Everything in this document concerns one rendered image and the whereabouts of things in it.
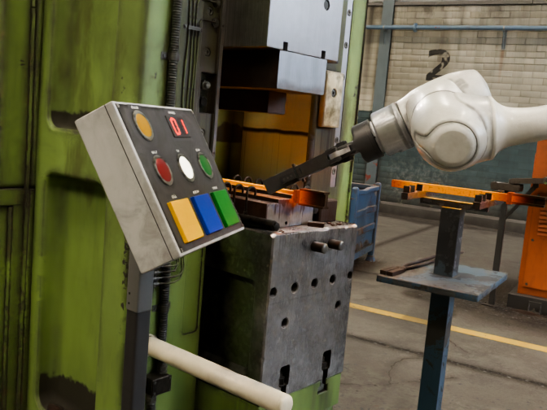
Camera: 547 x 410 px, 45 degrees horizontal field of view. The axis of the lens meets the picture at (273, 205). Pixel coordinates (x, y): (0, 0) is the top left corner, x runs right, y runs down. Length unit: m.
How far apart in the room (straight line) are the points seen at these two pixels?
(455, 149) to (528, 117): 0.14
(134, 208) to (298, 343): 0.83
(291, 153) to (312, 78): 0.37
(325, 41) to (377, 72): 7.88
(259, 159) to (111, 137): 1.09
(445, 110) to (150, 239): 0.51
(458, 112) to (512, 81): 8.18
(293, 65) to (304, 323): 0.68
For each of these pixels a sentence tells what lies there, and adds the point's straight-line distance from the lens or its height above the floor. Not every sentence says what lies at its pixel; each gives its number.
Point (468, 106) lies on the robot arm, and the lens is 1.06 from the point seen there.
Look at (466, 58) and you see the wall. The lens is 9.36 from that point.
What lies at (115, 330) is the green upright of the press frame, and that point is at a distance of 1.66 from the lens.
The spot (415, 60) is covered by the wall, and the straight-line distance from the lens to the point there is 9.55.
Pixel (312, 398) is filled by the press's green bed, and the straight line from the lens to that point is 1.94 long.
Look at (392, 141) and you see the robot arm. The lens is 1.21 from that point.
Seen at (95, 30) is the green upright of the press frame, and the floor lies 1.38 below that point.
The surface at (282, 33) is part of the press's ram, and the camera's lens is 1.67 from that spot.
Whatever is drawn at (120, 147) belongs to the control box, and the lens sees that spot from 1.11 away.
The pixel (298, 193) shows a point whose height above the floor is 1.01.
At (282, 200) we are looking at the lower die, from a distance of 1.71.
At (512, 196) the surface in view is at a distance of 2.04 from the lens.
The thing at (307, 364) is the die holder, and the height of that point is 0.53.
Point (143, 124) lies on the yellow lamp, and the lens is 1.16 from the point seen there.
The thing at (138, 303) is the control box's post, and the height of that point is 0.82.
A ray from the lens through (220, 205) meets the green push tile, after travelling 1.30.
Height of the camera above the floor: 1.19
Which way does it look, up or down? 7 degrees down
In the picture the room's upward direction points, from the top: 5 degrees clockwise
